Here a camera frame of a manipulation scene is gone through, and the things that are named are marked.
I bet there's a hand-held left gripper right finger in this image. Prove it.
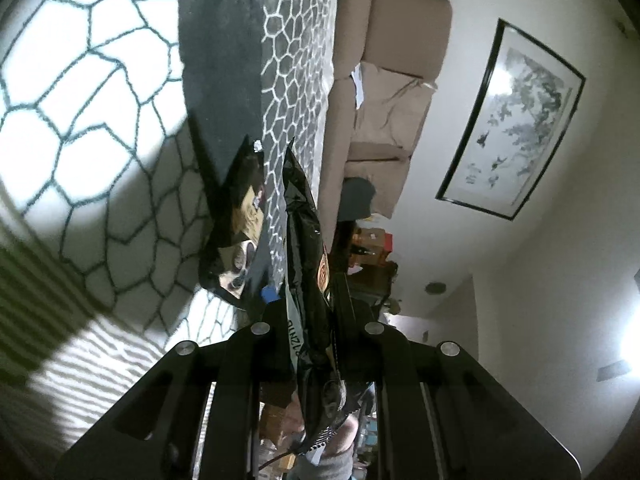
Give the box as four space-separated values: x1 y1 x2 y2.
332 280 583 480

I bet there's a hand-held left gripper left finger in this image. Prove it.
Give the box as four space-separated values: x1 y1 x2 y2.
55 287 296 480

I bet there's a black cookie packet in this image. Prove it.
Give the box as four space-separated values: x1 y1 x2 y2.
281 137 361 466
198 135 268 311

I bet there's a dark cushion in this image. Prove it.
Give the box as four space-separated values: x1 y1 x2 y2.
337 177 377 222

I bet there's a beige sofa cushion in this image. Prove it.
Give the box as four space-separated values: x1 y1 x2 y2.
352 61 436 151

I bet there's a white paper sheet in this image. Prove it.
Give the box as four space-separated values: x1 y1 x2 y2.
351 64 366 110

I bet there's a grey patterned blanket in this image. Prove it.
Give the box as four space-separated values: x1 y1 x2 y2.
0 0 341 441

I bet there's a brown sofa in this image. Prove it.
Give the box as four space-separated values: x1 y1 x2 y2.
320 0 453 221

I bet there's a framed wall picture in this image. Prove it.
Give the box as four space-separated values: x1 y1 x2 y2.
436 17 587 222

